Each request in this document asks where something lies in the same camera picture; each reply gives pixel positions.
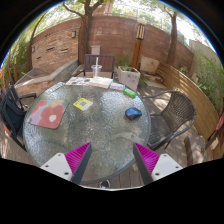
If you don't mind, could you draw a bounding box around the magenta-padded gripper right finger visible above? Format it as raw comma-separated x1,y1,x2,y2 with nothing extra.
132,142,184,186

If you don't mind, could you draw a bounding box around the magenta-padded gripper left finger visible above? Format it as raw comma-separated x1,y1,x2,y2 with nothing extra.
39,142,93,185

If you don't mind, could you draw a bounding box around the blue computer mouse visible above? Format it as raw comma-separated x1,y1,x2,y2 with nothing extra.
125,107,143,121

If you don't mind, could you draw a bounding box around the red floral mouse pad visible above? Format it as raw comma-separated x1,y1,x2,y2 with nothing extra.
27,98,69,130

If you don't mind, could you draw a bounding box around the grey wicker chair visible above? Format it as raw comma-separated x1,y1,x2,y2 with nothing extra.
141,89,197,151

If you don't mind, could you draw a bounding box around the yellow square card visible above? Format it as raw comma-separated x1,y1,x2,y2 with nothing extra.
72,97,94,112

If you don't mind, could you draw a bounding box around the green tube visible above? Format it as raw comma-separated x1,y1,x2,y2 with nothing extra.
123,87,138,99

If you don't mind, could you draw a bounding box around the white licence plate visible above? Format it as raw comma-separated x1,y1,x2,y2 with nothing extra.
49,82,67,94

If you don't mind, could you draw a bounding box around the curved wooden slat bench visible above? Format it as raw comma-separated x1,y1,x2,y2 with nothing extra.
156,63,224,158

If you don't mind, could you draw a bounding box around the white book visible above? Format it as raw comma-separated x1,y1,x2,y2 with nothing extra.
88,76,114,90

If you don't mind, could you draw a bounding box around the small pale booklet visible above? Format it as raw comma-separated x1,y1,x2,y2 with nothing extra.
109,81,126,92

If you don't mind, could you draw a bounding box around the black folding chair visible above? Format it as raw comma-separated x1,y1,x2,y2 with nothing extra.
0,84,38,151

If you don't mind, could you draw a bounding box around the pale stone planter box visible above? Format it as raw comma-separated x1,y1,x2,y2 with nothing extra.
117,65,142,93

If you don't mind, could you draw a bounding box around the raised stone garden bed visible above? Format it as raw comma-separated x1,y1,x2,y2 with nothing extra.
14,59,79,98

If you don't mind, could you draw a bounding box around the clear plastic cup with straw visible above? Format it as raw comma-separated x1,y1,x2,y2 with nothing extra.
90,56,103,79

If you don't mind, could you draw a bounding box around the pale stone block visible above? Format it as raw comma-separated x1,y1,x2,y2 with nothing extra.
139,56,160,76

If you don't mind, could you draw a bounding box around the dark wooden slat chair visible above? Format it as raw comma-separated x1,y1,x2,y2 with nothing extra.
72,53,116,79

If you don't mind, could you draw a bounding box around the thin tree trunk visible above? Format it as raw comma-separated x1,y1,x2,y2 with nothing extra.
159,6,179,68

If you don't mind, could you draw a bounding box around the thick tree trunk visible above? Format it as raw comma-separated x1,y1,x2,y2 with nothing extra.
63,0,114,66

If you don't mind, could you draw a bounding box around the wooden garden lamp post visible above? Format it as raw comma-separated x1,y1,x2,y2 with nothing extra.
130,18,148,71

